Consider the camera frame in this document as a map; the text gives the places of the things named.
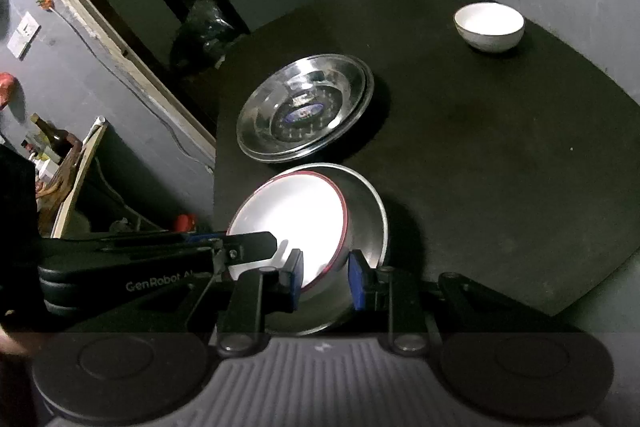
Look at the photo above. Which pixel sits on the wooden counter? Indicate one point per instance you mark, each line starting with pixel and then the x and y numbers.
pixel 75 202

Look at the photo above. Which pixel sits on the steel bowl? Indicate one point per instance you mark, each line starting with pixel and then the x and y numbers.
pixel 367 227

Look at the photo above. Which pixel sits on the crumpled plastic bag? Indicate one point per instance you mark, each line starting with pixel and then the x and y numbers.
pixel 120 225

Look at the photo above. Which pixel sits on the red container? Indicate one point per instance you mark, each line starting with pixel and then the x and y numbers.
pixel 185 223

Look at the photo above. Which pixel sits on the large steel plate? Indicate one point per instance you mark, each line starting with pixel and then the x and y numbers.
pixel 371 84

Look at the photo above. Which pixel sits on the white utensil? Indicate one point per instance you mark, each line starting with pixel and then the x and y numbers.
pixel 99 122

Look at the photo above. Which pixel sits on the white wall switch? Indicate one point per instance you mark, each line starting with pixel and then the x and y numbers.
pixel 22 34

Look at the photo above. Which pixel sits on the black garbage bag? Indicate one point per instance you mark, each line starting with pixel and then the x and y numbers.
pixel 210 32

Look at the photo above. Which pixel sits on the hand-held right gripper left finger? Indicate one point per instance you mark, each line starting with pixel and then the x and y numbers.
pixel 298 277

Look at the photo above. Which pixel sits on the orange plug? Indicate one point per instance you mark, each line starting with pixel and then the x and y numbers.
pixel 45 1

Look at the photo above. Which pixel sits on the dark glass bottle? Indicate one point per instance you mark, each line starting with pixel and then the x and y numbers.
pixel 55 139

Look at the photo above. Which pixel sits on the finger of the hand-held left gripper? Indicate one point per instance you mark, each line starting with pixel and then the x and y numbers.
pixel 205 237
pixel 250 249

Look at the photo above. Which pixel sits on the red plastic bag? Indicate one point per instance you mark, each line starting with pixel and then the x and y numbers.
pixel 6 89

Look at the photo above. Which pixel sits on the white ceramic bowl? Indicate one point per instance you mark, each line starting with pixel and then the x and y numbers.
pixel 487 24
pixel 290 217

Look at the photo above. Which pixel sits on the pale door frame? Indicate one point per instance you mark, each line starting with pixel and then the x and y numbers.
pixel 125 62

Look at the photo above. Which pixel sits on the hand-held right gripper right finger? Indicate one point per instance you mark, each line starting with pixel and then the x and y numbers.
pixel 356 279

